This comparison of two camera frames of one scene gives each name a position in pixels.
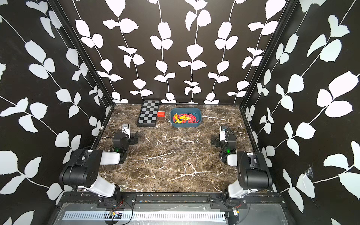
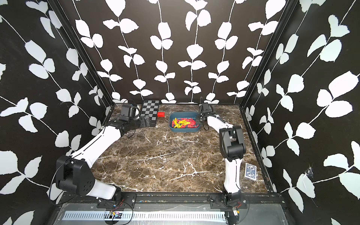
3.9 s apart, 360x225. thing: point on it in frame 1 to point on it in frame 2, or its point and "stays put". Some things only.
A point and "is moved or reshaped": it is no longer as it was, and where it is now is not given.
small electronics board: x=112 y=214 stays put
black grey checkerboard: x=148 y=113 stays put
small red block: x=161 y=114 stays put
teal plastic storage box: x=194 y=111 is moved or reshaped
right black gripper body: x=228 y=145 to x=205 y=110
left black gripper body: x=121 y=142 to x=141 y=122
